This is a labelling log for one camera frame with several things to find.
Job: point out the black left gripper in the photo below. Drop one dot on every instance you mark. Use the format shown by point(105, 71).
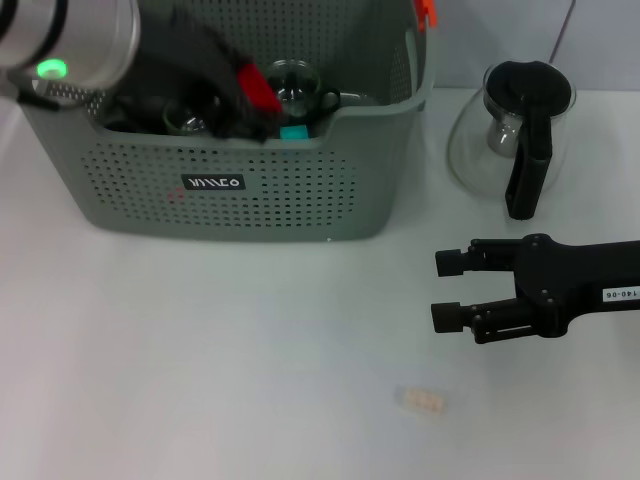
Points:
point(170, 50)

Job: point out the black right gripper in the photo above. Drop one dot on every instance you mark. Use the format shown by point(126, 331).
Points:
point(575, 275)

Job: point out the dark red long brick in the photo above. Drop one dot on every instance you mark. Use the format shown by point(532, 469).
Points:
point(260, 89)

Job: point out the glass teacup with black base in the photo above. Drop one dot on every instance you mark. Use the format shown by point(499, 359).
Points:
point(300, 87)
point(187, 120)

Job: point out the teal square building brick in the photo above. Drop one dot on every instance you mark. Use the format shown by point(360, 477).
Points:
point(293, 133)

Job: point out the grey perforated storage bin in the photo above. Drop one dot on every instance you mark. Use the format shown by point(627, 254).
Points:
point(250, 200)

